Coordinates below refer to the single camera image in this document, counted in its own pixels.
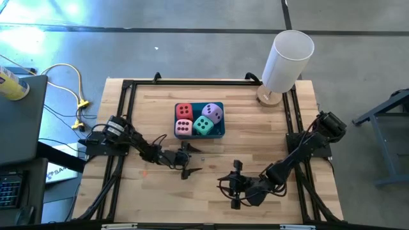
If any white printed box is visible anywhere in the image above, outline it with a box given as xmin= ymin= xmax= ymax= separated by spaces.
xmin=45 ymin=143 xmax=81 ymax=183

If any blue plastic bin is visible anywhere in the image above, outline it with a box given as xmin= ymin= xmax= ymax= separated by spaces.
xmin=174 ymin=101 xmax=226 ymax=139

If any white frame bracket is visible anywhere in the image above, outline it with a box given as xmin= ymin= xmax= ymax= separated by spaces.
xmin=280 ymin=224 xmax=316 ymax=230
xmin=101 ymin=223 xmax=138 ymax=230

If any black computer mouse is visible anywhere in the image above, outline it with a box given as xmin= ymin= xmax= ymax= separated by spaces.
xmin=15 ymin=206 xmax=35 ymax=224

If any yellow wipes canister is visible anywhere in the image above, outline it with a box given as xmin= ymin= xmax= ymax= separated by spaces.
xmin=0 ymin=65 xmax=31 ymax=102

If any purple plush die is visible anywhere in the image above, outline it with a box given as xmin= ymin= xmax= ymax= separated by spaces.
xmin=201 ymin=102 xmax=224 ymax=125

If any grey side desk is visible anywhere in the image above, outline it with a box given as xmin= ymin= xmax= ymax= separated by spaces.
xmin=0 ymin=75 xmax=49 ymax=165

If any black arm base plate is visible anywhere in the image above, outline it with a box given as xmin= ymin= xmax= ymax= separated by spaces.
xmin=78 ymin=130 xmax=130 ymax=157
xmin=286 ymin=130 xmax=333 ymax=158

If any teal plush die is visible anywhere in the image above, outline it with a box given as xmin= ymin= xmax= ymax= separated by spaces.
xmin=192 ymin=114 xmax=215 ymax=136

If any yellow extension cable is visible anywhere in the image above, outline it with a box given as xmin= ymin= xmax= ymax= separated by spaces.
xmin=41 ymin=63 xmax=90 ymax=131

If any black aluminium table frame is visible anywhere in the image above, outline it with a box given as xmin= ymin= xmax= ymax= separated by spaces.
xmin=72 ymin=72 xmax=344 ymax=224

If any black desk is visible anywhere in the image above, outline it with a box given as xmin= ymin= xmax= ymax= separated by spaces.
xmin=0 ymin=156 xmax=49 ymax=224

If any grey metal stand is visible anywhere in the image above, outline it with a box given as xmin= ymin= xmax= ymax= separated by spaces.
xmin=352 ymin=86 xmax=409 ymax=188

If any pink plush die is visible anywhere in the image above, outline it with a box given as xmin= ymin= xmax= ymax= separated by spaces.
xmin=174 ymin=119 xmax=194 ymax=137

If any red plush die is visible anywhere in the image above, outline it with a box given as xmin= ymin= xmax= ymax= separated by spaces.
xmin=175 ymin=102 xmax=194 ymax=121

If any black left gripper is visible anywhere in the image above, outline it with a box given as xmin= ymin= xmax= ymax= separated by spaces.
xmin=158 ymin=140 xmax=203 ymax=180

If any white lamp with wooden base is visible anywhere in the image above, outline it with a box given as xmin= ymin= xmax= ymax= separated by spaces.
xmin=256 ymin=29 xmax=316 ymax=108

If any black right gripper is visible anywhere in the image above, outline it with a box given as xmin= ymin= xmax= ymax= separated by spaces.
xmin=217 ymin=159 xmax=256 ymax=211

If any backlit keyboard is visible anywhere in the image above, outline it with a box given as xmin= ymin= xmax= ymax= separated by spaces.
xmin=0 ymin=174 xmax=24 ymax=210

